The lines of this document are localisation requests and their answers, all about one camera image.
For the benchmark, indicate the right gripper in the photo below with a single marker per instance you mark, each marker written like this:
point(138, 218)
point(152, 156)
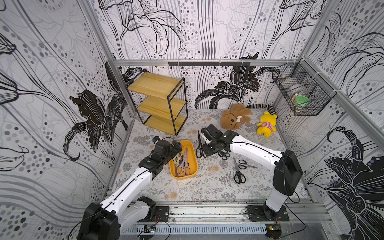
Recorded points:
point(208, 147)

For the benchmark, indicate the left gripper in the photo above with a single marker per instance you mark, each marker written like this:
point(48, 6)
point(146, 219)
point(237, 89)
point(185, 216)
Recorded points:
point(173, 150)

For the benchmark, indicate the beige kitchen scissors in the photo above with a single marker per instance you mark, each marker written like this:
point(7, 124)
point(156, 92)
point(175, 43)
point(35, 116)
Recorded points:
point(178, 159)

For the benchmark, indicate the small black scissors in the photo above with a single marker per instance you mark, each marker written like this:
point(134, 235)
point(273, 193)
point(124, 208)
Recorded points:
point(244, 165)
point(224, 155)

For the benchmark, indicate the large black scissors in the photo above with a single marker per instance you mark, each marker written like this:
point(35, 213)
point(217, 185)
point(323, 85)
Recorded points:
point(200, 150)

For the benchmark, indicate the pink handled scissors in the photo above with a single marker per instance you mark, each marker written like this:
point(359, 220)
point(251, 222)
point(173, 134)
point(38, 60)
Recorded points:
point(184, 168)

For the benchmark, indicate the yellow storage tray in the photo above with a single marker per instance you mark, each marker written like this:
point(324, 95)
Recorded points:
point(192, 160)

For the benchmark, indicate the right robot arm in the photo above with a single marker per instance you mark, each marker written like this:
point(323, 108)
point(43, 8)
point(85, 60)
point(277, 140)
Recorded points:
point(286, 168)

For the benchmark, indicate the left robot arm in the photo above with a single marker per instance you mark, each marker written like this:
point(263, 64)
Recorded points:
point(104, 221)

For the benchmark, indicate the black scissors right lower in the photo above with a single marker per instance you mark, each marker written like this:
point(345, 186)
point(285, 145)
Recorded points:
point(239, 178)

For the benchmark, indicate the right circuit box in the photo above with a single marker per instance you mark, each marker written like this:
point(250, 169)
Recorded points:
point(273, 232)

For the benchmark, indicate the brown teddy bear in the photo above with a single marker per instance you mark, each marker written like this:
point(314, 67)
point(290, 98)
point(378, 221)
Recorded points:
point(233, 118)

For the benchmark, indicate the wooden three-tier shelf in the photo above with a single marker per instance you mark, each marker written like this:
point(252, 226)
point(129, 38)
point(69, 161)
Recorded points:
point(165, 106)

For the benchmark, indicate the yellow plush bear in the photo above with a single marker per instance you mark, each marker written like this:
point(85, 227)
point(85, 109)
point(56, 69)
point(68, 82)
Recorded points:
point(267, 125)

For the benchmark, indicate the left circuit board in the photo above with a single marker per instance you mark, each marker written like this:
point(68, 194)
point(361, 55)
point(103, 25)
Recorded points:
point(149, 230)

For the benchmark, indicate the green lidded jar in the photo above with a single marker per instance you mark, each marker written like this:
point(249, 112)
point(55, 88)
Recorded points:
point(301, 102)

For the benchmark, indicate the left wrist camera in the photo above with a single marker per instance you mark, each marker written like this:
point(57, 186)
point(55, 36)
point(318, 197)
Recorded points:
point(156, 139)

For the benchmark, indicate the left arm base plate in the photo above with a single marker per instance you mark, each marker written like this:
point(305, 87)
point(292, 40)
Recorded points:
point(158, 213)

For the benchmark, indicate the black wall hook bar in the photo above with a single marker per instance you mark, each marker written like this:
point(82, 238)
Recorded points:
point(201, 64)

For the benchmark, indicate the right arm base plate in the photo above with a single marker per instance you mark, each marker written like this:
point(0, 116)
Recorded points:
point(258, 213)

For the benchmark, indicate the black wire basket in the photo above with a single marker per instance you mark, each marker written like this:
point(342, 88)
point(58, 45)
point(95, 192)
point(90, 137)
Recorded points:
point(294, 79)

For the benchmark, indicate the aluminium front rail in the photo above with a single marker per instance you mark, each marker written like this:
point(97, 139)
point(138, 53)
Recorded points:
point(233, 212)

